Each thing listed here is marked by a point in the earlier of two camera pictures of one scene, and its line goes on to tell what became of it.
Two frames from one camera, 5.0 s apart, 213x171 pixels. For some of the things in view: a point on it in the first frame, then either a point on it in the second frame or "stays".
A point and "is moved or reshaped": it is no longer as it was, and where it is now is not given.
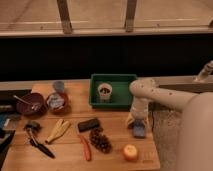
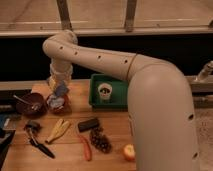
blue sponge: [139, 131] is moved or reshaped
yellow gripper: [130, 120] → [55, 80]
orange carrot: [86, 148] stays
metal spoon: [34, 104] stays
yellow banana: [61, 126] stays
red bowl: [58, 103] stays
